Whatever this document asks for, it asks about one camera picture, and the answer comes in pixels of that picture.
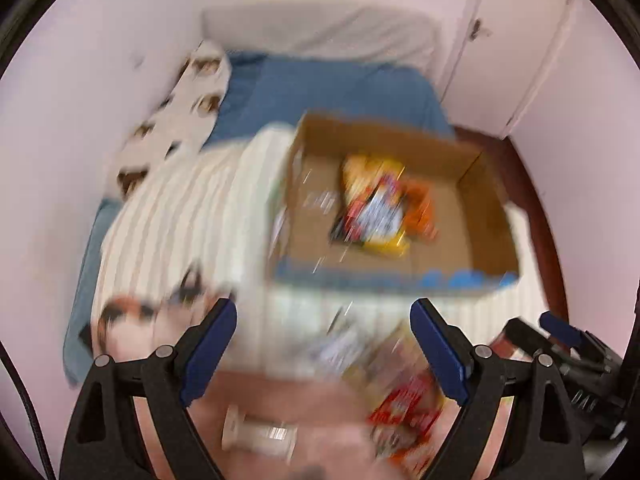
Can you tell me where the red spicy strip packet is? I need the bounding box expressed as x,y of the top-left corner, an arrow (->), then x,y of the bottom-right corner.
368,372 -> 445,468

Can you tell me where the grey white snack packet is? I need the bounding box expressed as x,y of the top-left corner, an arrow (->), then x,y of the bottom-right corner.
304,311 -> 374,377

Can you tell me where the white spool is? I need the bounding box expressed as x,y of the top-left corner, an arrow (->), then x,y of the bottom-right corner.
220,404 -> 298,462

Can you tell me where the orange snack packet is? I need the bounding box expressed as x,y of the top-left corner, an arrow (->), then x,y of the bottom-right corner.
400,179 -> 437,242

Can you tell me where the cardboard box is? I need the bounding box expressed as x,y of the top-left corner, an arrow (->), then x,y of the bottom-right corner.
268,113 -> 520,292

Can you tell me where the korean noodle packet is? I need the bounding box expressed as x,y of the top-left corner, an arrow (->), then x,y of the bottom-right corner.
330,155 -> 408,257

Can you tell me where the striped cream blanket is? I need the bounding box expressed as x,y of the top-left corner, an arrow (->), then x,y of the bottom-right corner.
90,114 -> 548,378

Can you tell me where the bear pattern long pillow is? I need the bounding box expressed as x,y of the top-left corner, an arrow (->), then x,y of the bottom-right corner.
105,40 -> 232,202

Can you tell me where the white door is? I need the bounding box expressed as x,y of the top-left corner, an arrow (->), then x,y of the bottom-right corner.
442,0 -> 570,138

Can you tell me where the grey pillow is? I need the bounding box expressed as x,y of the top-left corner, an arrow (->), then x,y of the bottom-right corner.
202,0 -> 439,73

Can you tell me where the blue bed sheet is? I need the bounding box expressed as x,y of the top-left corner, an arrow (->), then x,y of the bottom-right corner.
63,52 -> 456,386

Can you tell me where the black cable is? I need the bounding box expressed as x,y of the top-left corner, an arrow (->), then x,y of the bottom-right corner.
0,341 -> 57,480

